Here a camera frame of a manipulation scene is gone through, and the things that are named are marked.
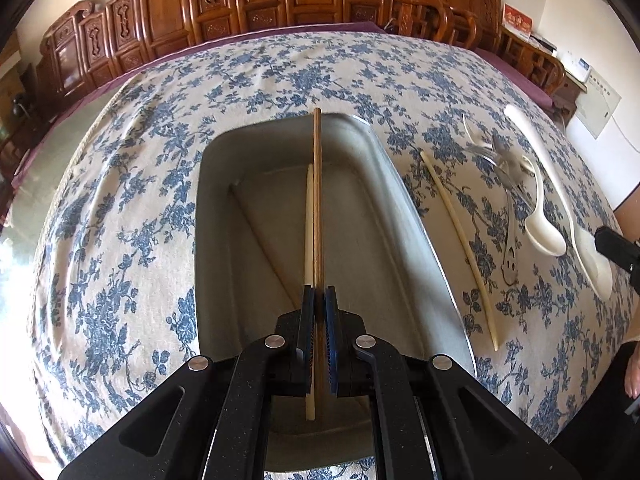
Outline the large white ceramic spoon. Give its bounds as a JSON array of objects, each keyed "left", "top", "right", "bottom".
[{"left": 503, "top": 104, "right": 613, "bottom": 301}]

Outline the pale chopstick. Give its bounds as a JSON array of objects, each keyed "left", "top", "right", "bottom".
[
  {"left": 304, "top": 165, "right": 316, "bottom": 420},
  {"left": 420, "top": 150, "right": 500, "bottom": 351}
]

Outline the metal rectangular tray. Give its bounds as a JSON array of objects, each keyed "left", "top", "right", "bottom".
[{"left": 193, "top": 112, "right": 478, "bottom": 473}]

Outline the blue floral tablecloth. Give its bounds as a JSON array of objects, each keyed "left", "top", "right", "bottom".
[{"left": 32, "top": 32, "right": 636, "bottom": 466}]

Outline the steel fork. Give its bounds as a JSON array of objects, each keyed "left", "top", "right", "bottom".
[
  {"left": 462, "top": 116, "right": 534, "bottom": 181},
  {"left": 466, "top": 144, "right": 535, "bottom": 210}
]

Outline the red card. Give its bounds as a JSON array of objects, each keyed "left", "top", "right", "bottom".
[{"left": 502, "top": 3, "right": 533, "bottom": 39}]

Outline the carved wooden bench back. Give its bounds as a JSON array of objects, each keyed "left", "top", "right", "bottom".
[{"left": 36, "top": 0, "right": 565, "bottom": 116}]

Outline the steel smiley handle spoon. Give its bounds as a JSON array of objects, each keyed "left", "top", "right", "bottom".
[{"left": 491, "top": 133, "right": 518, "bottom": 286}]

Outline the white wall panel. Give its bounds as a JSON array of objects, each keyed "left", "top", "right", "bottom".
[{"left": 575, "top": 68, "right": 622, "bottom": 139}]

